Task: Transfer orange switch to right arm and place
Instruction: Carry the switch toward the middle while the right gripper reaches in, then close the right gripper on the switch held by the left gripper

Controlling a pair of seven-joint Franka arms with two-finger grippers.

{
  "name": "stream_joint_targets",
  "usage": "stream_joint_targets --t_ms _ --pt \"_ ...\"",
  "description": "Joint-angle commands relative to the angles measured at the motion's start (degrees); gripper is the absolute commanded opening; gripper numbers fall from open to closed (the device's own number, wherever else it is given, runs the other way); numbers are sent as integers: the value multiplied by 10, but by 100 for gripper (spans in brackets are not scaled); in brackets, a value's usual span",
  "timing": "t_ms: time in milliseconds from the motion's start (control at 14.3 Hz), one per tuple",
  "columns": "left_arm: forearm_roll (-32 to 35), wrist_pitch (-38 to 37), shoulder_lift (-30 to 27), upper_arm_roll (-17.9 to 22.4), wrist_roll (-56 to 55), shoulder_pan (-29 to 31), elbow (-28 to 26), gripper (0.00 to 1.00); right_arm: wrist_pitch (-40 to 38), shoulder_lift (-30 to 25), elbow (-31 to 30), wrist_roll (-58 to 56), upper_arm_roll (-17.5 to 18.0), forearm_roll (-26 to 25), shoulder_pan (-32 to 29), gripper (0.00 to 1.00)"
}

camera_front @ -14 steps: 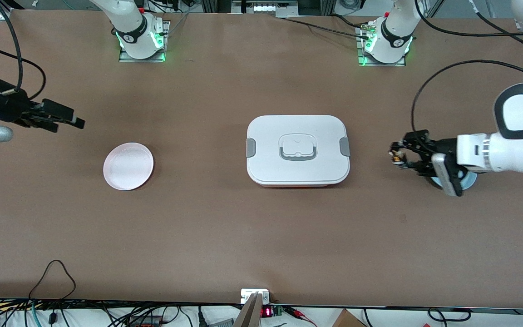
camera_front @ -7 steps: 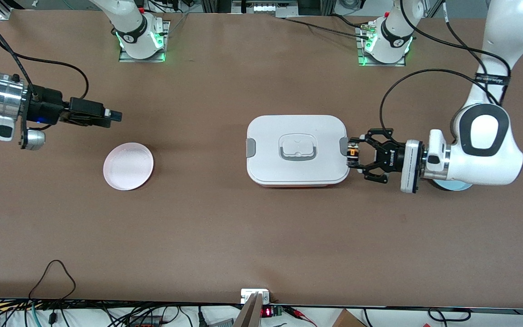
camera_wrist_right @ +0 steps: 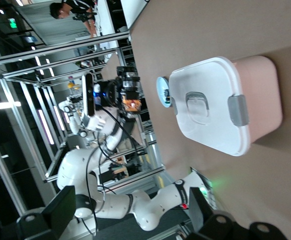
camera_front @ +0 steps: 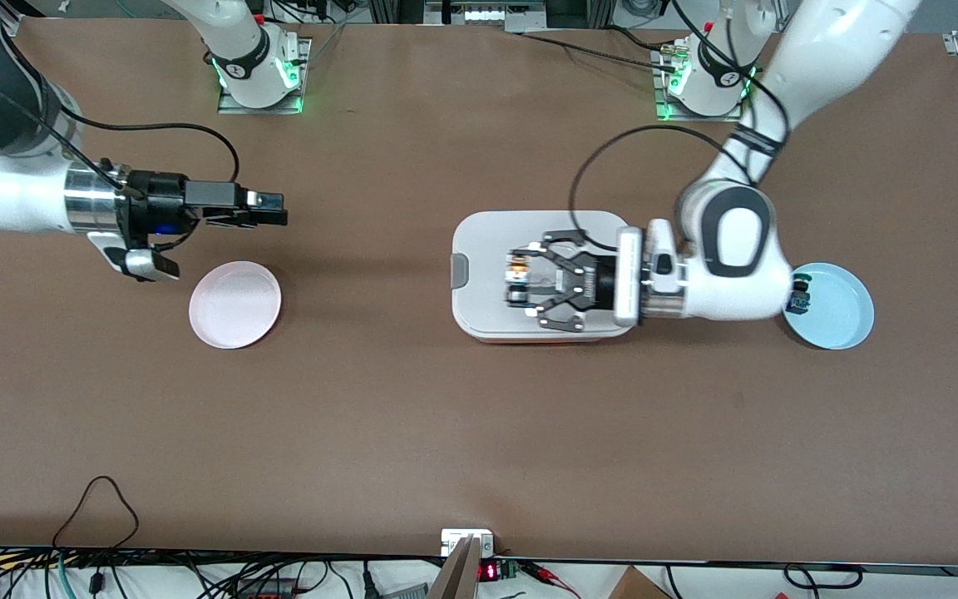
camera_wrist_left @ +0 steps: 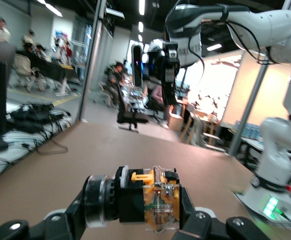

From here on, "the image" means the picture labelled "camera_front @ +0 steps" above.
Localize orange push-button switch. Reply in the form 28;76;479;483
506;254;534;309

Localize white lunch box grey clips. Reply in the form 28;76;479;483
452;210;639;344

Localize pink round plate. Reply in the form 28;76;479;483
188;260;283;350

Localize light blue round plate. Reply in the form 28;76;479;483
781;262;875;350

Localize small white box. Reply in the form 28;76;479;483
441;528;496;558

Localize red and black test leads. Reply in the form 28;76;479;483
521;562;581;597

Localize grey slanted beam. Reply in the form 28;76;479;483
427;537;481;599

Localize brown cardboard piece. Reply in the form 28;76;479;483
608;566;673;599

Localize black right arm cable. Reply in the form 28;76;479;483
0;62;240;200

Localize black cable on table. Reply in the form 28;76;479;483
519;30;681;74

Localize thin black cable loop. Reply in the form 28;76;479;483
52;476;141;550

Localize black looped cable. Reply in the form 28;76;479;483
783;563;864;593

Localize black cable bundle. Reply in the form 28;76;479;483
0;545;447;599

